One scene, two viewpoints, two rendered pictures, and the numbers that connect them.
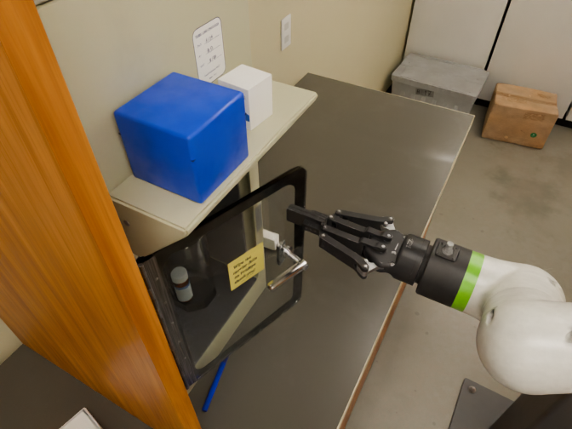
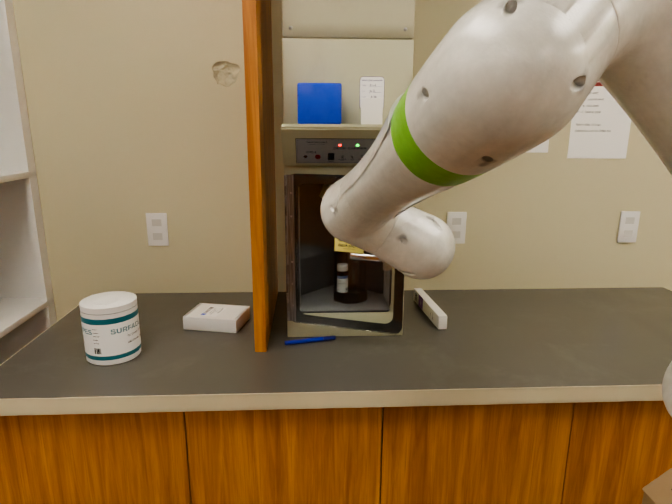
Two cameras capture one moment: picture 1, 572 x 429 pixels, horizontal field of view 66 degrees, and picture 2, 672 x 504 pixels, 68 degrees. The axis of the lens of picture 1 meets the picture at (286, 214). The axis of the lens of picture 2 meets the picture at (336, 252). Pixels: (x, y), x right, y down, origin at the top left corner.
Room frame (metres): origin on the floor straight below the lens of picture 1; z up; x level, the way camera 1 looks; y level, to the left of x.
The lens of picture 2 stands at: (-0.20, -0.96, 1.50)
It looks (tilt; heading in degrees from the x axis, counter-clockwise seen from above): 14 degrees down; 58
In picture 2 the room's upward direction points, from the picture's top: straight up
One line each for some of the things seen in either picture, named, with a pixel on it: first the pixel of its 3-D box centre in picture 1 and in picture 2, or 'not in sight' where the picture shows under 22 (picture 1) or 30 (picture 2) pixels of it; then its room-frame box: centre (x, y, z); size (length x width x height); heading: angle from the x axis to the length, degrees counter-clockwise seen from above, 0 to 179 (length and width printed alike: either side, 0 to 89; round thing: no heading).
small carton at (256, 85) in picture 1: (246, 97); (371, 111); (0.52, 0.05, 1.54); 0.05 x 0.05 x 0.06; 55
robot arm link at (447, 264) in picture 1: (442, 269); not in sight; (0.41, -0.24, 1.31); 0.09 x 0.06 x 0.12; 151
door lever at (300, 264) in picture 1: (283, 269); (370, 255); (0.49, 0.01, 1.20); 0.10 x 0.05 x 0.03; 132
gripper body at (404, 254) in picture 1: (394, 253); not in sight; (0.44, -0.17, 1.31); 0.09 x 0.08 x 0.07; 61
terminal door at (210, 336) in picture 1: (242, 283); (344, 254); (0.47, 0.08, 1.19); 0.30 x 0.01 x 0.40; 132
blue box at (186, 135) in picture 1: (186, 135); (319, 104); (0.41, 0.11, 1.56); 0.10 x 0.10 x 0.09; 61
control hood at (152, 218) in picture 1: (229, 166); (348, 145); (0.47, 0.08, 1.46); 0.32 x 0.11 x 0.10; 151
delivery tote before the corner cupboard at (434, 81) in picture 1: (435, 93); not in sight; (2.91, -1.11, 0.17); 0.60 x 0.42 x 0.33; 59
